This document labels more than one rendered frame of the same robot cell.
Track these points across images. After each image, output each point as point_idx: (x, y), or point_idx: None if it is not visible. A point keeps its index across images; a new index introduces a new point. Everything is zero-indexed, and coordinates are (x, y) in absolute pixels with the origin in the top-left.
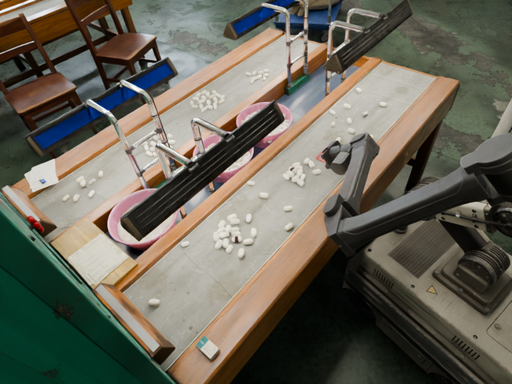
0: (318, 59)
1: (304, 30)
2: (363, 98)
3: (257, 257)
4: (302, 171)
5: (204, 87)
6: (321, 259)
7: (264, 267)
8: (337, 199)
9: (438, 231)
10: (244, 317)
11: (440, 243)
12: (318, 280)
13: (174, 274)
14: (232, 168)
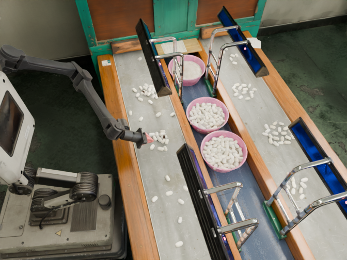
0: None
1: (298, 211)
2: (201, 239)
3: (127, 95)
4: (158, 139)
5: None
6: None
7: (120, 93)
8: (84, 74)
9: (84, 223)
10: (106, 76)
11: (78, 215)
12: None
13: (147, 68)
14: (191, 113)
